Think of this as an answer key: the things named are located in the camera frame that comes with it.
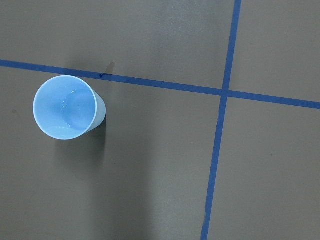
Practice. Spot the light blue plastic cup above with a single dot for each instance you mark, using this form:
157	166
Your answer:
65	107

